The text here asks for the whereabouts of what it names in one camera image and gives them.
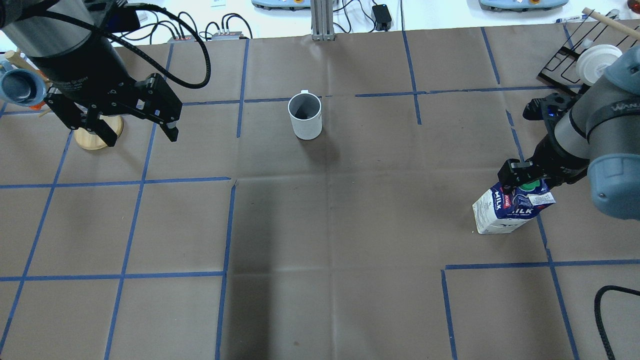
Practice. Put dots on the black wire rack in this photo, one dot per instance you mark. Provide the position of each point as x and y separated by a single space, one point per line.
561 70

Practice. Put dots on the aluminium frame post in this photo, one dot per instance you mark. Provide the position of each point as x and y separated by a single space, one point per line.
322 28

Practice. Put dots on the white paper cup lid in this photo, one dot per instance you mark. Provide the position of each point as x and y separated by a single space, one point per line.
591 64

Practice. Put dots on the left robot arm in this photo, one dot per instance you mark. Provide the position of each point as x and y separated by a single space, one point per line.
67 31

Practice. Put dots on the black power adapter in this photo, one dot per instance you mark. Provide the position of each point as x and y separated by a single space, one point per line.
381 16

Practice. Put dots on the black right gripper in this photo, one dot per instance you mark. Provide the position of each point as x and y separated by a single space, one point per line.
559 159

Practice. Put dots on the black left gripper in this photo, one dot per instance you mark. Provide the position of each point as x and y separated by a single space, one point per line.
84 76

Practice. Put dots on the orange mug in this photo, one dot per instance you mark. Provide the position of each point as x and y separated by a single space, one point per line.
37 107

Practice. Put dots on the white mug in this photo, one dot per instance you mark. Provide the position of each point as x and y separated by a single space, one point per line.
305 111

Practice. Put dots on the blue white milk carton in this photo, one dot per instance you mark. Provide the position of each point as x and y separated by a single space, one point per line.
500 211

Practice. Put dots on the blue mug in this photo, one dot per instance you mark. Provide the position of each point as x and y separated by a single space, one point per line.
19 86

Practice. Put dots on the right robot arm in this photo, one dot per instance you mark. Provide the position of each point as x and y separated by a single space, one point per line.
593 134

